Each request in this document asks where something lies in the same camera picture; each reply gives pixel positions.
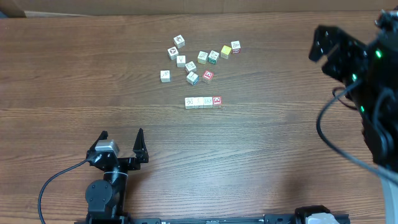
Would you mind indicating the green sided picture block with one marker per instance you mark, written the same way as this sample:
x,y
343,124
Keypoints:
x,y
165,76

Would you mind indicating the dog picture green block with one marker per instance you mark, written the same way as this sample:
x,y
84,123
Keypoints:
x,y
213,57

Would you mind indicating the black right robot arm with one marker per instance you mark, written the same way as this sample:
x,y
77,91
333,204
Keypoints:
x,y
368,73

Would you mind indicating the tree picture red block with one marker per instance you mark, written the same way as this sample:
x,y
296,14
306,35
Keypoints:
x,y
236,47

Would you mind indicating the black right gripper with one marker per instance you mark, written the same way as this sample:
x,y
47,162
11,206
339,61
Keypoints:
x,y
349,58

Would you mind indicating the giraffe picture block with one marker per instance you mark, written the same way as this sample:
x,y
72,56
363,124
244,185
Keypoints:
x,y
198,102

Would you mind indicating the line drawing wooden block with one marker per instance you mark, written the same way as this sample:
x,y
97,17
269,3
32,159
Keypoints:
x,y
189,102

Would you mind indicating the face picture block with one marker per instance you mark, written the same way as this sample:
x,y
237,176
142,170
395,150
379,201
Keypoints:
x,y
179,41

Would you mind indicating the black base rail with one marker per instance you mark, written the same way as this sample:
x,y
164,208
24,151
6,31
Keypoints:
x,y
265,219

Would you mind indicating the turtle picture block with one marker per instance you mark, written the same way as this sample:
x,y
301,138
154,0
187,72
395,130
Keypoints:
x,y
202,57

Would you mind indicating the red letter block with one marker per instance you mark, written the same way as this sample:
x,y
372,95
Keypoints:
x,y
217,101
207,76

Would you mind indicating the snail picture block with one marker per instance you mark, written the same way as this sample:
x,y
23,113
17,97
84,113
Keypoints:
x,y
190,67

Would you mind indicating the soccer ball picture block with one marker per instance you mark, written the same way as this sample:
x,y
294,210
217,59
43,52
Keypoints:
x,y
173,53

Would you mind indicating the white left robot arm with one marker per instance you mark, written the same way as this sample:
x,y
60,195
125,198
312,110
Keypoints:
x,y
106,196

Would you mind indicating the blue sided picture block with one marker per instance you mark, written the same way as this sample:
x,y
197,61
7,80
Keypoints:
x,y
192,78

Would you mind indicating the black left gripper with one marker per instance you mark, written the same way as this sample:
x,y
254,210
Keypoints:
x,y
140,153

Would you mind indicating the pretzel picture block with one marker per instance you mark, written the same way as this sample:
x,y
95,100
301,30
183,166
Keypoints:
x,y
208,102

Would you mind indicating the hammer picture yellow block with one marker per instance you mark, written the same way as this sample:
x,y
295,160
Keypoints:
x,y
225,52

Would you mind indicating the ice cream picture block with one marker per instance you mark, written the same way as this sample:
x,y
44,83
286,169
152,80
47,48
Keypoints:
x,y
181,61

